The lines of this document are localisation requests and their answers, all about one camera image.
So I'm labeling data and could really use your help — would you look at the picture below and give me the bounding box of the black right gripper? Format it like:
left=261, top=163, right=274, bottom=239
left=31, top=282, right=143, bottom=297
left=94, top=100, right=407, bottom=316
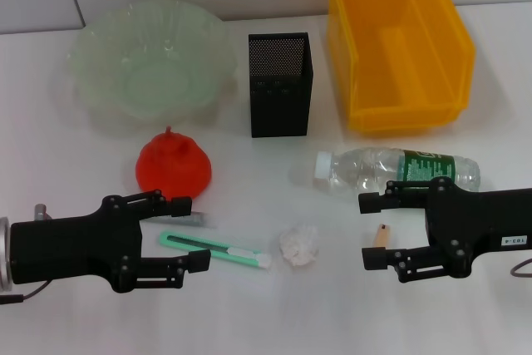
left=357, top=177, right=532, bottom=284

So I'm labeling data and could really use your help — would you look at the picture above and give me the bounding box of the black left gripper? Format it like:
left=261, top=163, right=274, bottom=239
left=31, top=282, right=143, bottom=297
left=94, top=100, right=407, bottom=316
left=10, top=189, right=212, bottom=293

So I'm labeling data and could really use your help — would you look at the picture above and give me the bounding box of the clear bottle with green label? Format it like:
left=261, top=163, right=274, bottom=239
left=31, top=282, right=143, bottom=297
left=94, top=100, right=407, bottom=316
left=312, top=146, right=482, bottom=203

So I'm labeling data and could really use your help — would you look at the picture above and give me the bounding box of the white paper ball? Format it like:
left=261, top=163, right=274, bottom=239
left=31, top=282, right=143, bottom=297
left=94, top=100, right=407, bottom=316
left=278, top=224, right=321, bottom=268

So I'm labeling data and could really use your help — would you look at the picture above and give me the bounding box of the grey marker pen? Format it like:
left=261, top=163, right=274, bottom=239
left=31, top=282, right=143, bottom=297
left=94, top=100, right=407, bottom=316
left=143, top=212, right=217, bottom=230

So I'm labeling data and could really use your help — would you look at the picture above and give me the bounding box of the green utility knife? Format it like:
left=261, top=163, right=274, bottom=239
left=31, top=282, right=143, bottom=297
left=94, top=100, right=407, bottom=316
left=158, top=232, right=273, bottom=272

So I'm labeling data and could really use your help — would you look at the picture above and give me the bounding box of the pale green glass fruit plate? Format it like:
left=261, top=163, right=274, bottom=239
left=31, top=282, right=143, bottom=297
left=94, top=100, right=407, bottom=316
left=68, top=0, right=238, bottom=121

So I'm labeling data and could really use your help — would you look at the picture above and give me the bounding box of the black mesh pen holder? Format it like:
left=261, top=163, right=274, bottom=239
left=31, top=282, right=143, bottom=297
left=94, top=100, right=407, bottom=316
left=248, top=32, right=316, bottom=139

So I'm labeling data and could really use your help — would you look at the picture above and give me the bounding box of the small beige wooden peg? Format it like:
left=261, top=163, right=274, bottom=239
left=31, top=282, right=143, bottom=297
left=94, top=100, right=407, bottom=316
left=372, top=224, right=392, bottom=250

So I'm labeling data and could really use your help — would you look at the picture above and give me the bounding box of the yellow plastic bin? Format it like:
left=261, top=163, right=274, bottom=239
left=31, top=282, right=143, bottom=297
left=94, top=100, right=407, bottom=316
left=325, top=0, right=476, bottom=136

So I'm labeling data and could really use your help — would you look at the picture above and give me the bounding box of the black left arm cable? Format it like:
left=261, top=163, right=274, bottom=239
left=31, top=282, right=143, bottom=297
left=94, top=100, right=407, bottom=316
left=0, top=282, right=51, bottom=304

